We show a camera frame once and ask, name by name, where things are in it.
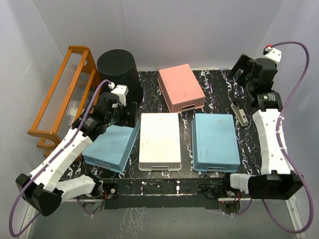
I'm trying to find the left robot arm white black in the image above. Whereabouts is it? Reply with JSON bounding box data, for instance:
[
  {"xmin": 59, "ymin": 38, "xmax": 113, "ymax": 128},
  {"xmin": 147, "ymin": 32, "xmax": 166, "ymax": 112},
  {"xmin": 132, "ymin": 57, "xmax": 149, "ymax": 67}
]
[{"xmin": 15, "ymin": 92, "xmax": 138, "ymax": 217}]

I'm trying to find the orange wooden rack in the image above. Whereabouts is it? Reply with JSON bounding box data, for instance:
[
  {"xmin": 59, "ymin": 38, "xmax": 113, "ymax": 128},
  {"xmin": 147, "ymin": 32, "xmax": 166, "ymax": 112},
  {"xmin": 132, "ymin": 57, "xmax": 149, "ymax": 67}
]
[{"xmin": 27, "ymin": 45, "xmax": 101, "ymax": 157}]

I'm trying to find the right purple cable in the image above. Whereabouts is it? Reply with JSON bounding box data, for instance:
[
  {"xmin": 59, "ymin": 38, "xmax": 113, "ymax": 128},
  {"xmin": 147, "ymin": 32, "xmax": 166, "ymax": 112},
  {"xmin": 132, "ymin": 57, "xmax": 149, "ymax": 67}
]
[{"xmin": 235, "ymin": 41, "xmax": 314, "ymax": 234}]

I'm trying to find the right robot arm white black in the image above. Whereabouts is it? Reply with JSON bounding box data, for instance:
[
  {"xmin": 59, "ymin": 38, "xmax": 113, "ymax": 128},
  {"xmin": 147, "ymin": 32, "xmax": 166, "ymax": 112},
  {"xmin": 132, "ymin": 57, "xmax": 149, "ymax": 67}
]
[{"xmin": 222, "ymin": 54, "xmax": 303, "ymax": 200}]

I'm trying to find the black front mounting rail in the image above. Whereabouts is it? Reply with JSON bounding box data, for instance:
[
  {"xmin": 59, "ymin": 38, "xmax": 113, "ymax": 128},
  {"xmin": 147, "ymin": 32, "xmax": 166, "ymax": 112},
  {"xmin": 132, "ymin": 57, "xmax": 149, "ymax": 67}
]
[{"xmin": 103, "ymin": 178, "xmax": 222, "ymax": 209}]

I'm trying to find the light blue perforated basket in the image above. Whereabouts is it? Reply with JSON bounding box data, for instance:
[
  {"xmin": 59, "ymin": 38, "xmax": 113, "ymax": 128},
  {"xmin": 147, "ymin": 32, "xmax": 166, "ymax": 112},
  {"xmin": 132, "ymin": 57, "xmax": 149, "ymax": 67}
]
[{"xmin": 82, "ymin": 122, "xmax": 140, "ymax": 173}]

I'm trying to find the purple cable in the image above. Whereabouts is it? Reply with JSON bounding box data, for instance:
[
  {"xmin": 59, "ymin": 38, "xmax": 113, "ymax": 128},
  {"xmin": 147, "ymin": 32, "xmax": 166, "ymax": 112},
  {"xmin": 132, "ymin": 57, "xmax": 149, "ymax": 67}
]
[
  {"xmin": 235, "ymin": 41, "xmax": 314, "ymax": 234},
  {"xmin": 8, "ymin": 79, "xmax": 115, "ymax": 237}
]

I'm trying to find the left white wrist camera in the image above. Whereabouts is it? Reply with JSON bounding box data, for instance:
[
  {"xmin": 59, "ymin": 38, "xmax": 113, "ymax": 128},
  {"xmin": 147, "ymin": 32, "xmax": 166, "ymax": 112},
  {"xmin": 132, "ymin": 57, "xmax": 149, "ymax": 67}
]
[{"xmin": 111, "ymin": 85, "xmax": 129, "ymax": 106}]

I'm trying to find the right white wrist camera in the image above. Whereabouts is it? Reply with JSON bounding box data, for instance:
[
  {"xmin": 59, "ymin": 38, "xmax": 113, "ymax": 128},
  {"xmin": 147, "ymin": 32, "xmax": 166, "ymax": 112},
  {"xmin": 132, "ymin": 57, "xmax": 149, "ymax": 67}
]
[{"xmin": 263, "ymin": 44, "xmax": 282, "ymax": 63}]

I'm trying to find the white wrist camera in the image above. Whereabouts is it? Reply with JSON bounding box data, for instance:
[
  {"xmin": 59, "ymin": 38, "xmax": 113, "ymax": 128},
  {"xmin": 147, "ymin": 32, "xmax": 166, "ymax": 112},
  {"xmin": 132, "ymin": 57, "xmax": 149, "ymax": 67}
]
[
  {"xmin": 263, "ymin": 44, "xmax": 282, "ymax": 63},
  {"xmin": 111, "ymin": 85, "xmax": 129, "ymax": 106}
]

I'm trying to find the large black plastic bucket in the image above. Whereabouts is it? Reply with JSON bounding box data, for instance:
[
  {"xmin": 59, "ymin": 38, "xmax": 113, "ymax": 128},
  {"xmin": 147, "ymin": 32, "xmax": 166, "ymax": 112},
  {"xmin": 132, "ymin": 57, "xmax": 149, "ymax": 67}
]
[{"xmin": 97, "ymin": 49, "xmax": 144, "ymax": 104}]

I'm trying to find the black stapler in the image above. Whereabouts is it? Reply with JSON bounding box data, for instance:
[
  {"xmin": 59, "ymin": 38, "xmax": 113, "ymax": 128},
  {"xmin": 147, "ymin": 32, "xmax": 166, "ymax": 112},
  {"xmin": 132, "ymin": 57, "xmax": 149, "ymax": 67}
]
[{"xmin": 230, "ymin": 100, "xmax": 249, "ymax": 127}]

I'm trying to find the white perforated basket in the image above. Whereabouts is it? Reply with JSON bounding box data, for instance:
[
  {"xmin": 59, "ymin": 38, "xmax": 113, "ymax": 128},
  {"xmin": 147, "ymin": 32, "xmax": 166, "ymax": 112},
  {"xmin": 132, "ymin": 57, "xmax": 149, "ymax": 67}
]
[{"xmin": 139, "ymin": 113, "xmax": 181, "ymax": 171}]

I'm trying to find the pink perforated basket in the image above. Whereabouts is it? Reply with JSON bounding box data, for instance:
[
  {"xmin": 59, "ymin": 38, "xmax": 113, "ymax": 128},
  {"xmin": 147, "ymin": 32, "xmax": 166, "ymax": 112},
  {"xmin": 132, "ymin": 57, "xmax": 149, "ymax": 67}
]
[{"xmin": 158, "ymin": 64, "xmax": 205, "ymax": 114}]

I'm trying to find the dark blue perforated basket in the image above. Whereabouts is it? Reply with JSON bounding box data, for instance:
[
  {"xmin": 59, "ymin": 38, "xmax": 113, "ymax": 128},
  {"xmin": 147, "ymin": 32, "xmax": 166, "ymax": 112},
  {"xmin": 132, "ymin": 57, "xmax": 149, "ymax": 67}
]
[{"xmin": 191, "ymin": 113, "xmax": 241, "ymax": 173}]

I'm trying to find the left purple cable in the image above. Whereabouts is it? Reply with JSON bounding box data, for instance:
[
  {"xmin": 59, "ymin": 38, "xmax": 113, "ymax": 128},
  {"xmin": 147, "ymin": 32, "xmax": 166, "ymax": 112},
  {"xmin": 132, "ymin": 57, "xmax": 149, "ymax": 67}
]
[{"xmin": 8, "ymin": 79, "xmax": 115, "ymax": 237}]

